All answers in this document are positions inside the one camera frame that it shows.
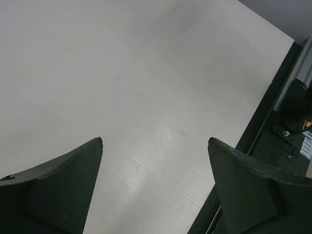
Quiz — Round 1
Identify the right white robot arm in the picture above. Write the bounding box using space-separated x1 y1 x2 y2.
280 79 312 133

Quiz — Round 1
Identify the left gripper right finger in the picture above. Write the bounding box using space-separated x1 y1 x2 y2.
208 137 312 234

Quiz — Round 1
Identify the right white cable duct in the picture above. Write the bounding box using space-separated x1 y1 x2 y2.
300 131 312 160

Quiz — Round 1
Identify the aluminium frame rail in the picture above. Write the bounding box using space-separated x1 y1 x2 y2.
273 36 312 111

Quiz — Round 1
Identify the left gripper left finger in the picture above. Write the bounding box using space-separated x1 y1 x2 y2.
0 137 103 234

